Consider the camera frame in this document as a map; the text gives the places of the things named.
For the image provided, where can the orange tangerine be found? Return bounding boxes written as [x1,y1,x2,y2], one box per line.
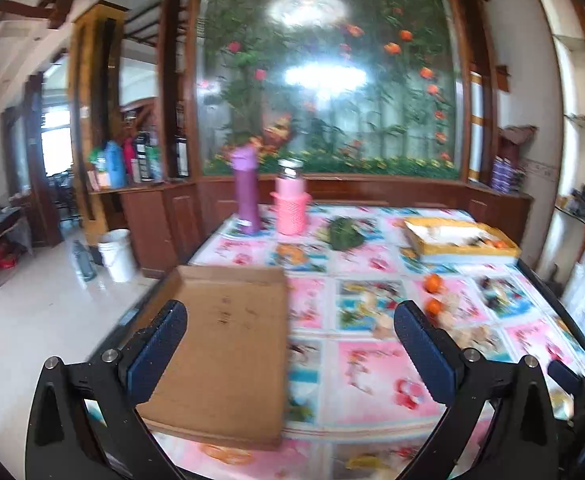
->
[422,274,445,295]
[425,298,445,318]

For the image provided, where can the brown cardboard tray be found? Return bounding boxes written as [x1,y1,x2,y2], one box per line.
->
[134,266,288,450]

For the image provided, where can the grey water jug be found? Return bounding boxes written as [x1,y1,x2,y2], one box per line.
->
[72,240,97,282]

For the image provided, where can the floral pink tablecloth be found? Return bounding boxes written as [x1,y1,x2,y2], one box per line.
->
[155,205,585,479]

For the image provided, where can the white plastic bucket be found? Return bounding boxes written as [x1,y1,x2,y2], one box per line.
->
[97,229,137,283]

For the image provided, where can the yellow cardboard box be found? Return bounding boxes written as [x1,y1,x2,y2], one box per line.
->
[404,217,520,264]

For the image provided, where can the purple spray cans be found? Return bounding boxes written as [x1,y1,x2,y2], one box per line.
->
[490,156,513,194]

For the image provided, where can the green leafy vegetable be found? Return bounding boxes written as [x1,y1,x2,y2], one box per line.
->
[327,217,365,252]

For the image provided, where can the blue thermos jug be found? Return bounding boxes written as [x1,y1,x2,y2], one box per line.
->
[104,141,126,188]

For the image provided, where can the pink knit-sleeve bottle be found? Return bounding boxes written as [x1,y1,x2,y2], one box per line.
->
[271,158,311,236]

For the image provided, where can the purple thermos bottle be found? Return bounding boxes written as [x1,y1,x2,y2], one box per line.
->
[230,144,261,235]

